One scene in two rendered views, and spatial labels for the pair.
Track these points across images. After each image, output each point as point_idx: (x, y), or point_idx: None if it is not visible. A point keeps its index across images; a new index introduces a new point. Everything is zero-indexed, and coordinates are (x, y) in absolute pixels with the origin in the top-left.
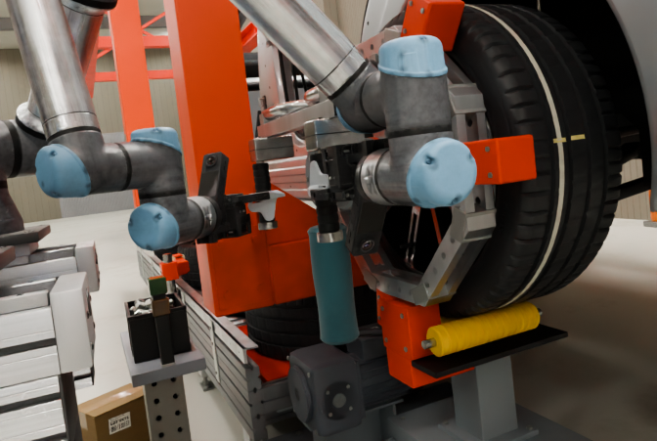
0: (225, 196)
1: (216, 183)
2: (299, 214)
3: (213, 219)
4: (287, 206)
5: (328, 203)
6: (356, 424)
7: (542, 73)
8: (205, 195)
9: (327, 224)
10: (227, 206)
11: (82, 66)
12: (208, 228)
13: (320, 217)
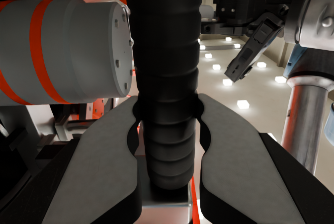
0: (248, 35)
1: (258, 53)
2: None
3: (315, 14)
4: None
5: (172, 84)
6: None
7: None
8: (272, 38)
9: (185, 10)
10: (251, 20)
11: (298, 130)
12: (333, 0)
13: (199, 35)
